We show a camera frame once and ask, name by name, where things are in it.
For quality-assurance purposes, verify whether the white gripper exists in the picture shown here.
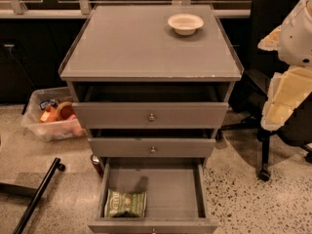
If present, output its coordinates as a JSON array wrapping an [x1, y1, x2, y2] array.
[[257, 26, 312, 131]]

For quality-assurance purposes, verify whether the green jalapeno chip bag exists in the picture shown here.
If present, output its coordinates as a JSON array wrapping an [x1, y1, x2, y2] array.
[[104, 189, 147, 217]]

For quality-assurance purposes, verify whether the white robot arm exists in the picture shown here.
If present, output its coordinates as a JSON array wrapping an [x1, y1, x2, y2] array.
[[257, 0, 312, 131]]

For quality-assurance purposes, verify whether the grey drawer cabinet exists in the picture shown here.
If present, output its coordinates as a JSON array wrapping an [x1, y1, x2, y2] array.
[[58, 3, 245, 168]]

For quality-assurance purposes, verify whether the grey bottom drawer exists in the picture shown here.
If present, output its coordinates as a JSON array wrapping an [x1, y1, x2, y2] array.
[[89, 158, 218, 234]]

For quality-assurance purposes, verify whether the grey drawer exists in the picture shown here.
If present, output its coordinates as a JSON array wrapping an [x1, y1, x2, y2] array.
[[89, 129, 215, 158], [89, 158, 218, 234], [73, 83, 227, 129]]

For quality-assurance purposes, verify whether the grey top drawer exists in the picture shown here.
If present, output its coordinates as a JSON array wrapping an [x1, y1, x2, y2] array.
[[73, 83, 227, 129]]

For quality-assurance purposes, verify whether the grey middle drawer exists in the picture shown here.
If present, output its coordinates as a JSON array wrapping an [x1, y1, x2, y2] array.
[[89, 129, 215, 158]]

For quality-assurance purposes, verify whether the black office chair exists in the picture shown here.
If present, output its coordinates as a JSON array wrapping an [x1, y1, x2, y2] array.
[[229, 0, 312, 181]]

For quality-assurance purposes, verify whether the white paper bowl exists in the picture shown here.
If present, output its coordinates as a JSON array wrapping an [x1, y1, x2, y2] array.
[[168, 14, 204, 36]]

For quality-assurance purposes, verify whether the cabinet caster wheel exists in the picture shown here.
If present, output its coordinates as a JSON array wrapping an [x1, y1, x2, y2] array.
[[91, 154, 103, 176]]

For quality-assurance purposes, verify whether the orange cup in bin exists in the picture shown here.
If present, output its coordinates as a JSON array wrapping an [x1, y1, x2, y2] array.
[[57, 101, 74, 120]]

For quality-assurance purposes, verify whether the clear plastic storage bin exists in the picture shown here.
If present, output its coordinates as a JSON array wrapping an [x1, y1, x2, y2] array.
[[21, 87, 86, 141]]

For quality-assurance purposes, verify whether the black metal stand leg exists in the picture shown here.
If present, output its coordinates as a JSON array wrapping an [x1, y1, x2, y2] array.
[[0, 158, 66, 234]]

